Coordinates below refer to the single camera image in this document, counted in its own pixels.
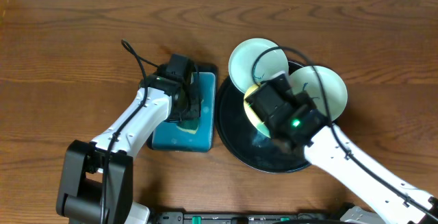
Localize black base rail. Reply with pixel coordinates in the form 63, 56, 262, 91
146, 212, 343, 224

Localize round black serving tray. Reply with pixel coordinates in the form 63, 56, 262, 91
215, 77, 310, 173

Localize black rectangular water tray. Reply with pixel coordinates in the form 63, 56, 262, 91
146, 64, 218, 153

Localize green yellow sponge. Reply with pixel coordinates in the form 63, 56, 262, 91
177, 119, 199, 134

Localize yellow plate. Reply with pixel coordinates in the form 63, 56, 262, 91
244, 84, 270, 138

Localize pale green plate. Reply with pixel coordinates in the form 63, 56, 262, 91
229, 38, 289, 93
290, 66, 348, 121

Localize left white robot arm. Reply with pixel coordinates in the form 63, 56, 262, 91
55, 72, 216, 223

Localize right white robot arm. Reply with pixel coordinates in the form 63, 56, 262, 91
248, 90, 437, 223

